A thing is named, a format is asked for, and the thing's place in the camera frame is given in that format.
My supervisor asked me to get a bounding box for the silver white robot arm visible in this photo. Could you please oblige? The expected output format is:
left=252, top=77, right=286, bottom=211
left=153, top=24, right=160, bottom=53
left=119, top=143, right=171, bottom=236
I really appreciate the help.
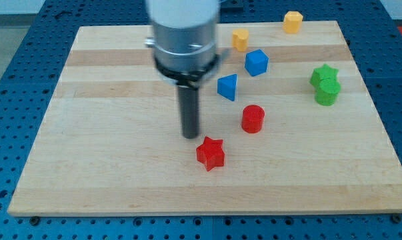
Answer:
left=145, top=0, right=229, bottom=89

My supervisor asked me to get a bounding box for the blue cube block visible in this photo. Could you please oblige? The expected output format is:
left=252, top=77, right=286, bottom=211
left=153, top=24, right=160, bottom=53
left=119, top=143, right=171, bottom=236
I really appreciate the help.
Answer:
left=245, top=49, right=269, bottom=77

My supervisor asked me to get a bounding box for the yellow heart block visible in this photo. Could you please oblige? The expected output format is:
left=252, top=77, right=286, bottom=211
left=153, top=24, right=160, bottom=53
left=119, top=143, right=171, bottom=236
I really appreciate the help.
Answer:
left=232, top=29, right=249, bottom=52

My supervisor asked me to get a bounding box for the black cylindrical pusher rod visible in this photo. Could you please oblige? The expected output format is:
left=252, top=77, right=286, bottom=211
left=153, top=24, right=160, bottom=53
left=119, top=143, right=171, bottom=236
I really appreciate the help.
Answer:
left=177, top=87, right=199, bottom=139

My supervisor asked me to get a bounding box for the red star block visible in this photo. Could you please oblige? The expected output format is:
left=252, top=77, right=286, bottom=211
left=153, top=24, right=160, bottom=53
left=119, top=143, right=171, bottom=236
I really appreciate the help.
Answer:
left=196, top=136, right=225, bottom=171

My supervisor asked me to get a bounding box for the blue triangle block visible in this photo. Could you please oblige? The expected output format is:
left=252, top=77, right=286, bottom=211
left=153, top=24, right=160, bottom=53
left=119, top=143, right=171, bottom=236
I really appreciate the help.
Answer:
left=217, top=74, right=237, bottom=101

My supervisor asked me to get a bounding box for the red cylinder block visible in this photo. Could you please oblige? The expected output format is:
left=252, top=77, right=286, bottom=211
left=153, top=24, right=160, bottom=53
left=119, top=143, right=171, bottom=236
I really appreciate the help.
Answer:
left=241, top=105, right=265, bottom=133

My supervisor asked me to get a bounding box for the wooden board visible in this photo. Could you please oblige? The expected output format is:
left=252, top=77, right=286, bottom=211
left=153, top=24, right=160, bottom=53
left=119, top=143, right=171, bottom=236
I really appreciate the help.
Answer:
left=8, top=21, right=402, bottom=217

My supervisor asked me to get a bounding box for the green cylinder block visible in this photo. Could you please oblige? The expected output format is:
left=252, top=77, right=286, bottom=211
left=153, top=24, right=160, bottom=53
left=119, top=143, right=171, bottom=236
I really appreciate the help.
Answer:
left=315, top=79, right=341, bottom=106

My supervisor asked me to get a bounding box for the green star block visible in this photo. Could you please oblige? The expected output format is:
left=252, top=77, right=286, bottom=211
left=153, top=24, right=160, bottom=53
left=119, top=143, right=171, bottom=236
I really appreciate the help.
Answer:
left=309, top=64, right=339, bottom=88

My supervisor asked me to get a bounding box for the yellow hexagon block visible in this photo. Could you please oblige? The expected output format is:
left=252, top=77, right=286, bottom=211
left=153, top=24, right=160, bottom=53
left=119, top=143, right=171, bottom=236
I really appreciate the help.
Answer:
left=283, top=11, right=303, bottom=34

